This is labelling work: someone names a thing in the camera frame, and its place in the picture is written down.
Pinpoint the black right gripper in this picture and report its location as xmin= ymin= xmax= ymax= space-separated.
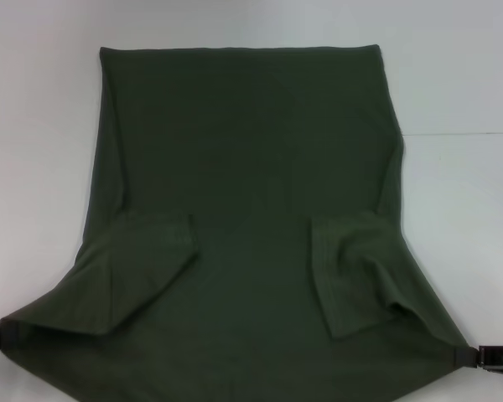
xmin=452 ymin=341 xmax=503 ymax=374

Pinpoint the dark green shirt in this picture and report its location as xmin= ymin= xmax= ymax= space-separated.
xmin=0 ymin=44 xmax=481 ymax=402

